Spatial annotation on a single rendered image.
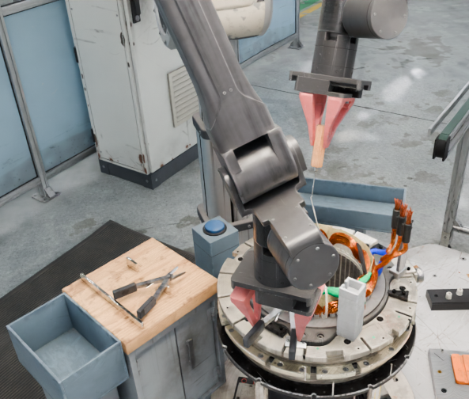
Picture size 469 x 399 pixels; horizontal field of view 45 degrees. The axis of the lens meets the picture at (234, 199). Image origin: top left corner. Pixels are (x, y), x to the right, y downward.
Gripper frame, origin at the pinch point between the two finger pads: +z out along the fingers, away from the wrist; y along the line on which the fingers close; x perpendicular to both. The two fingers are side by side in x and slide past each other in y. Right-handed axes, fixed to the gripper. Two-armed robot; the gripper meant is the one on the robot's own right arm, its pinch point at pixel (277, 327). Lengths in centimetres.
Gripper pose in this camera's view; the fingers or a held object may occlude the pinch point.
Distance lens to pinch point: 75.6
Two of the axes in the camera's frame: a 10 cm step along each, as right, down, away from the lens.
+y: 9.2, 1.7, -3.6
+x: 3.9, -5.0, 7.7
